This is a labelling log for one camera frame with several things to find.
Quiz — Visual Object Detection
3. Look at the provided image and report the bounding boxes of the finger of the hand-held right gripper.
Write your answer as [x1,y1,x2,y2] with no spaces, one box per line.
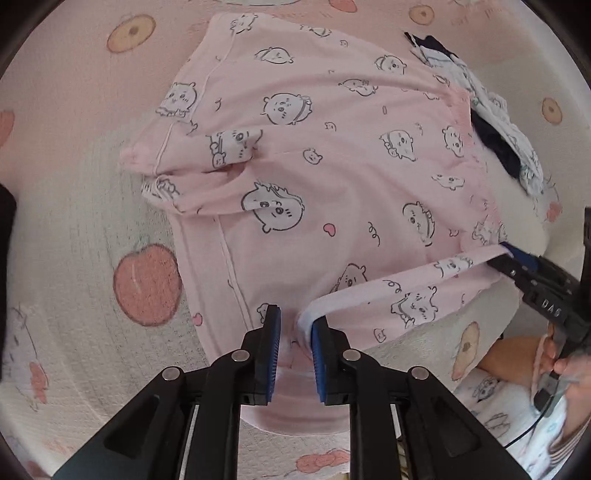
[488,256,532,289]
[500,241,543,274]

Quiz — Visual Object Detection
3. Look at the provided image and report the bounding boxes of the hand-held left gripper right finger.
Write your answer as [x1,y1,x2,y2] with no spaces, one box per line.
[311,315,529,480]

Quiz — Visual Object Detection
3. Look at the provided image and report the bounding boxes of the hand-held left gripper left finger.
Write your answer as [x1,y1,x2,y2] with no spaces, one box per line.
[53,304,282,480]

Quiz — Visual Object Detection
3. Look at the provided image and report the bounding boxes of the white blue printed garment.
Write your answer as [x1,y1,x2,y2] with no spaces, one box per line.
[406,32,550,197]

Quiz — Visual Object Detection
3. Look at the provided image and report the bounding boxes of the pink printed pajama pants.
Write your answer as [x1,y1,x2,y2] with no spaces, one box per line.
[119,11,513,437]

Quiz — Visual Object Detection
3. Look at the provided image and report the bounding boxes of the person's right forearm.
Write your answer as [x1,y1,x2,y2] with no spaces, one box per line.
[455,335,568,462]

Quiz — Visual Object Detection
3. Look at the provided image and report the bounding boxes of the person's right hand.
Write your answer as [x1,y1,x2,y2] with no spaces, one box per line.
[540,336,591,416]

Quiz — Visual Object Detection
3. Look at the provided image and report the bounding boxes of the navy garment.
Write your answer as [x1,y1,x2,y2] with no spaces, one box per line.
[404,31,522,178]

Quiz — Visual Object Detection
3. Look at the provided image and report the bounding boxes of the pink white printed blanket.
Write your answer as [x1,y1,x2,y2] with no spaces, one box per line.
[0,0,591,480]

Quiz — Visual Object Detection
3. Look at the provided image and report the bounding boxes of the black cable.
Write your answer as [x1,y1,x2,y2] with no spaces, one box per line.
[502,401,555,449]

